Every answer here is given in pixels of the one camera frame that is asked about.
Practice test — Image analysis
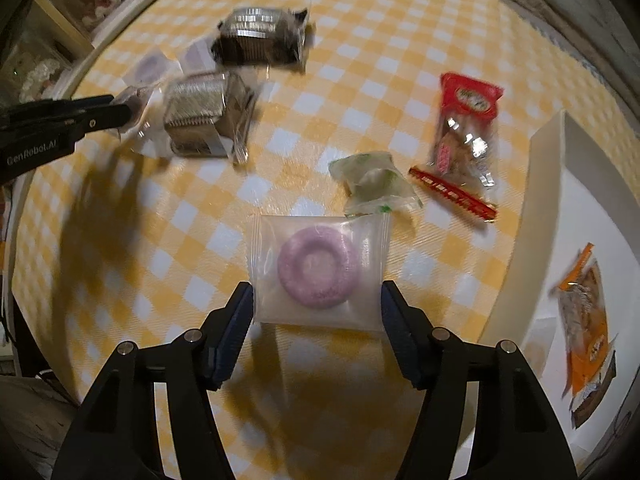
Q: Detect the long wooden shelf unit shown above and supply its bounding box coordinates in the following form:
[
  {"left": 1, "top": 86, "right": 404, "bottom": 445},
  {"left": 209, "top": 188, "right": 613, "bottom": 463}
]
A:
[{"left": 0, "top": 0, "right": 201, "bottom": 111}]

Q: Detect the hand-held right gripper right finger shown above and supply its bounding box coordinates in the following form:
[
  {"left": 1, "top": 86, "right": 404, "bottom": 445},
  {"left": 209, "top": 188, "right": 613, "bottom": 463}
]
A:
[{"left": 381, "top": 280, "right": 583, "bottom": 480}]

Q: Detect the dark cake packet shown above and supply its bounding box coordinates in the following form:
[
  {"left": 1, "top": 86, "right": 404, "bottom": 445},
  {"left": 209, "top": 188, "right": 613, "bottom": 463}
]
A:
[
  {"left": 210, "top": 6, "right": 313, "bottom": 73},
  {"left": 137, "top": 71, "right": 261, "bottom": 165}
]

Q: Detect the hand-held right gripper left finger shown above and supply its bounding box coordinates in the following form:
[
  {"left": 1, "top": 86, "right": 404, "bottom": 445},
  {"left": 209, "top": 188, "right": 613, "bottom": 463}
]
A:
[{"left": 50, "top": 281, "right": 256, "bottom": 480}]

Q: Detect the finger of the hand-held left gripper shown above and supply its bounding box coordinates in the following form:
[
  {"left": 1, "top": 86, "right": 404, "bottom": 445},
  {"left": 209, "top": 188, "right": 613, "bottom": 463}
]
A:
[
  {"left": 59, "top": 101, "right": 138, "bottom": 138},
  {"left": 0, "top": 94, "right": 117, "bottom": 127}
]

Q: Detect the small grey candy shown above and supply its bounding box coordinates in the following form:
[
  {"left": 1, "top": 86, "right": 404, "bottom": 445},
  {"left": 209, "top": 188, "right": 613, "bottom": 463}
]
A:
[{"left": 112, "top": 86, "right": 156, "bottom": 133}]

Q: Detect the clear cylinder doll case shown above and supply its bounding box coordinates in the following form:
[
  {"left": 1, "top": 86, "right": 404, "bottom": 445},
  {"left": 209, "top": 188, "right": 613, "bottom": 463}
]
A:
[{"left": 0, "top": 25, "right": 76, "bottom": 106}]

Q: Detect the red snack packet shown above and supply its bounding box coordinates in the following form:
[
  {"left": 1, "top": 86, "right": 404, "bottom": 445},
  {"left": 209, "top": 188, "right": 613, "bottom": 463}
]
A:
[{"left": 409, "top": 72, "right": 505, "bottom": 222}]

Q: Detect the white cardboard box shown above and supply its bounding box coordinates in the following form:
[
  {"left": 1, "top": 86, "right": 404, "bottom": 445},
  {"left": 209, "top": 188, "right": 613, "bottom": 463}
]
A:
[{"left": 477, "top": 110, "right": 640, "bottom": 466}]

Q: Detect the brown chocolate bar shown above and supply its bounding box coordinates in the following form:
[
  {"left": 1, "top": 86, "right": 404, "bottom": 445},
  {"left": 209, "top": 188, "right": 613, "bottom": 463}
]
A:
[{"left": 570, "top": 377, "right": 618, "bottom": 428}]

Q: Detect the orange snack packet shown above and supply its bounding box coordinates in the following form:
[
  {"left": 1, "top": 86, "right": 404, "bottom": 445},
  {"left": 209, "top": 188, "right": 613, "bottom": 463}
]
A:
[{"left": 549, "top": 242, "right": 620, "bottom": 403}]

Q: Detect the purple ring biscuit packet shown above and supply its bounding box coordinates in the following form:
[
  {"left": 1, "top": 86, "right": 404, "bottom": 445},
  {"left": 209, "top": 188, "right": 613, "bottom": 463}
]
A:
[
  {"left": 125, "top": 50, "right": 173, "bottom": 86},
  {"left": 248, "top": 214, "right": 392, "bottom": 332},
  {"left": 177, "top": 40, "right": 221, "bottom": 73}
]

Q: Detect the green candy packet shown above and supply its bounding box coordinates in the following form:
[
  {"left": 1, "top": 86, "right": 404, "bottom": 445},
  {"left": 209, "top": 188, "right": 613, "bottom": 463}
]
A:
[{"left": 328, "top": 150, "right": 423, "bottom": 218}]

